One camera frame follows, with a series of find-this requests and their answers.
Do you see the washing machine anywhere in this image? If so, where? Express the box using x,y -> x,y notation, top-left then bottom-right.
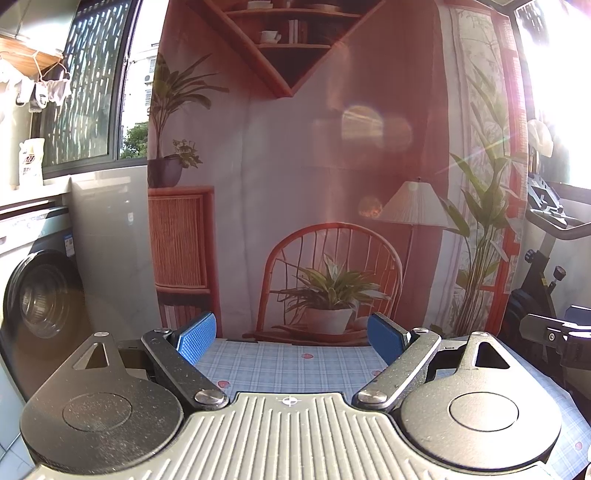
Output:
0,205 -> 88,404

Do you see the wooden shelf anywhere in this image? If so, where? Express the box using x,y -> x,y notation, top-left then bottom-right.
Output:
0,36 -> 64,71

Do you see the black exercise bike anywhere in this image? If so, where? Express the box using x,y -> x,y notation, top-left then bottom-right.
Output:
501,173 -> 591,356

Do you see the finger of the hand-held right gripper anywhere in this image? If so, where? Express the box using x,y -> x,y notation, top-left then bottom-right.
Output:
519,313 -> 591,358

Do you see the bright window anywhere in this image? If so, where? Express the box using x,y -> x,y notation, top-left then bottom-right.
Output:
512,0 -> 591,204

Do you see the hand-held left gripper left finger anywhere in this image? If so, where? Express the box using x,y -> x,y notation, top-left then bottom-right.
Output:
70,311 -> 230,412

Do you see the printed wall backdrop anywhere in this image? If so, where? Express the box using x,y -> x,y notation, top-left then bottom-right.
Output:
147,0 -> 532,346

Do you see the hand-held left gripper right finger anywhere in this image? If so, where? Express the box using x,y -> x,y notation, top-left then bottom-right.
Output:
352,312 -> 512,412

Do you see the white cloth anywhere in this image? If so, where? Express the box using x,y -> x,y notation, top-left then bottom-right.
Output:
527,119 -> 555,156

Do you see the white hanging garment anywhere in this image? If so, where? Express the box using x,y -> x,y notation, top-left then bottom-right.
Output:
28,76 -> 73,114
0,60 -> 37,108

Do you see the window with metal grille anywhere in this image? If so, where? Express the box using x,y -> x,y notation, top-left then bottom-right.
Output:
31,0 -> 161,179

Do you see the white detergent bag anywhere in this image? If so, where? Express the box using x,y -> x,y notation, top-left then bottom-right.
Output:
18,137 -> 45,188

